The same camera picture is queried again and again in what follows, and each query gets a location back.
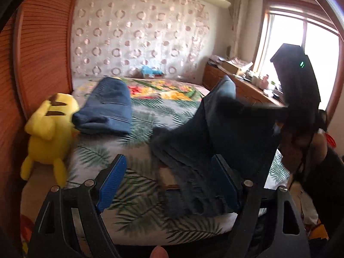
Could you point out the cardboard box on cabinet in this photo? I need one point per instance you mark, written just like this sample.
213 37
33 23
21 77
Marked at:
234 66

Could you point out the wooden louvered wardrobe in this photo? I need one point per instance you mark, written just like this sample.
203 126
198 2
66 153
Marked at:
35 63

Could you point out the person's right hand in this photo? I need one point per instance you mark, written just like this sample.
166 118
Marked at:
302 152

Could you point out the wooden side cabinet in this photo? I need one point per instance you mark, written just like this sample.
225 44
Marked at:
244 90

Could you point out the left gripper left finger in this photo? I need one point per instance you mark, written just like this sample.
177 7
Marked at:
54 232

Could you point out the circle pattern sheer curtain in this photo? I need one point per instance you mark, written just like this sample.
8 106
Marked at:
122 37

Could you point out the pink figurine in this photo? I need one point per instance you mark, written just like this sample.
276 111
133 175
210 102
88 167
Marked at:
264 83

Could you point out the person's left hand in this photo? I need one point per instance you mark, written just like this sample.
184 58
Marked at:
159 252

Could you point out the palm leaf print bedsheet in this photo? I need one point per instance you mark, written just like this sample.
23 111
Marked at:
137 214

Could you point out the window with wooden frame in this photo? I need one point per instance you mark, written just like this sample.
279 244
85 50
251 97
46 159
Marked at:
305 24

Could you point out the light blue denim jeans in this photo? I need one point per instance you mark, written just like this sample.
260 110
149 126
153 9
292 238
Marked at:
226 142

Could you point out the side window drape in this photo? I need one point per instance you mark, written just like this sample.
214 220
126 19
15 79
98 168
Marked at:
239 19

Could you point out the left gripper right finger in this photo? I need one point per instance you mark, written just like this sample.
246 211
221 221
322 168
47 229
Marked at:
267 223

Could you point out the folded dark blue jeans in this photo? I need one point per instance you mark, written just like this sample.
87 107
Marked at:
107 110

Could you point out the yellow Pikachu plush toy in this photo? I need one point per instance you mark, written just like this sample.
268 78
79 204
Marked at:
51 135

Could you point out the blue item on box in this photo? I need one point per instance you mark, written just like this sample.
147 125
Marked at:
149 73

